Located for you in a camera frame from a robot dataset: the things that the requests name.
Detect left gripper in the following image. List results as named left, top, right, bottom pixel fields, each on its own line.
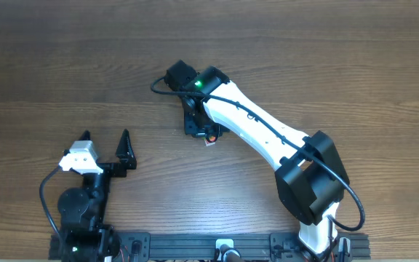
left=78, top=129, right=138, bottom=179

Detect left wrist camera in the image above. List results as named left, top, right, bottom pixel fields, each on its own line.
left=58, top=140, right=104, bottom=175

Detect mounting rail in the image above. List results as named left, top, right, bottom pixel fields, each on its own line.
left=48, top=231, right=371, bottom=261

